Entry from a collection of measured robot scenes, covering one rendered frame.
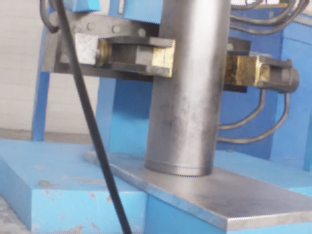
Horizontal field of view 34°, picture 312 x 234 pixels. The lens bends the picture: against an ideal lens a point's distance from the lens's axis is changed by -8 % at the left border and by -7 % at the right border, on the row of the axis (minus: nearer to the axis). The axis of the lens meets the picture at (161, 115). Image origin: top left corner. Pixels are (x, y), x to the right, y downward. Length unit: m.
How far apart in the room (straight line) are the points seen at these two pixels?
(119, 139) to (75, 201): 0.67
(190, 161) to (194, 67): 0.27
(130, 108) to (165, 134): 0.45
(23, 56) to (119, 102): 1.61
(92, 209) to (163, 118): 0.37
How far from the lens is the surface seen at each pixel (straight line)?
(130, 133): 2.01
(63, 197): 1.36
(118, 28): 1.71
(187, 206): 1.26
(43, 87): 2.38
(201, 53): 1.56
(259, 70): 1.63
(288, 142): 3.04
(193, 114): 1.56
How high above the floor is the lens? 0.42
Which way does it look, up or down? 4 degrees down
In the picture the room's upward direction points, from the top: 7 degrees clockwise
